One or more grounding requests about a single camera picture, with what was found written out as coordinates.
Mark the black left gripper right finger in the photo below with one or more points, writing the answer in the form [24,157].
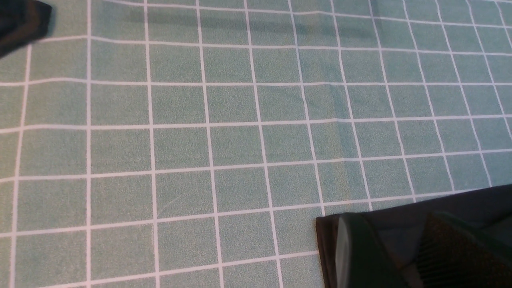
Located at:
[454,254]

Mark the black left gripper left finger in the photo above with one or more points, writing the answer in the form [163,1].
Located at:
[361,261]

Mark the dark gray long-sleeve shirt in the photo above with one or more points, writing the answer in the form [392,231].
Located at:
[400,228]

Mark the teal grid tablecloth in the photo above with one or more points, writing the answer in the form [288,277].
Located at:
[193,143]

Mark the dark crumpled garment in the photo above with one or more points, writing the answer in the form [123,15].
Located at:
[22,22]

